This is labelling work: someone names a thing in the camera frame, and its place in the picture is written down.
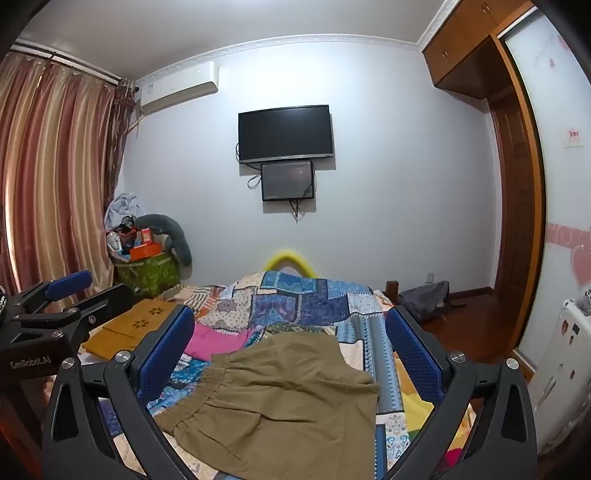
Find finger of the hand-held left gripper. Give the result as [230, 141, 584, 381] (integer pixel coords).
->
[13, 284, 140, 343]
[7, 270, 93, 315]

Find white air conditioner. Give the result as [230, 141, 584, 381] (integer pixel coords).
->
[135, 61, 220, 116]

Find pink garment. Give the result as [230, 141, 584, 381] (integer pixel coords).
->
[184, 320, 264, 363]

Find wooden door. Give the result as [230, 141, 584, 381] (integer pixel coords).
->
[488, 88, 539, 335]

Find small black monitor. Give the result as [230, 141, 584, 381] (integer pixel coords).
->
[261, 160, 316, 202]

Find olive green pants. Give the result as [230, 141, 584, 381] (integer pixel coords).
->
[154, 332, 382, 478]

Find white appliance with stickers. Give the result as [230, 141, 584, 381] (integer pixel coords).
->
[526, 298, 591, 457]

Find wooden overhead cabinet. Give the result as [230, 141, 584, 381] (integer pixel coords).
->
[422, 0, 542, 100]

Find brown patterned curtain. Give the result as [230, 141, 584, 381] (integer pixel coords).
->
[112, 78, 139, 206]

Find white curtain rail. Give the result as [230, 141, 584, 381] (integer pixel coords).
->
[9, 39, 139, 89]

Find grey backpack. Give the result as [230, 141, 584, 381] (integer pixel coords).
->
[397, 281, 451, 324]

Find orange floral blanket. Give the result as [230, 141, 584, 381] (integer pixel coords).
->
[394, 364, 476, 477]

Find black wall television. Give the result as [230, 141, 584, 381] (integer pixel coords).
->
[237, 104, 335, 166]

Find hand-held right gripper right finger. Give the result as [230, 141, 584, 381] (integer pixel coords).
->
[385, 305, 539, 480]

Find orange box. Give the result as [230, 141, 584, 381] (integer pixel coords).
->
[129, 243, 164, 262]

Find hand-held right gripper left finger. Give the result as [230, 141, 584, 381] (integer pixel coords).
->
[42, 305, 205, 480]

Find white plastic bag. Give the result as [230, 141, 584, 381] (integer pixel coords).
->
[105, 193, 139, 228]

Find striped red gold curtain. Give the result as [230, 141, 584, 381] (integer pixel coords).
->
[0, 50, 123, 317]

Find frosted wardrobe sliding door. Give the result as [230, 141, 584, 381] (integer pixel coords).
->
[502, 8, 591, 372]

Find patchwork printed blanket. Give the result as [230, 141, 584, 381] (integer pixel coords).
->
[46, 270, 476, 480]

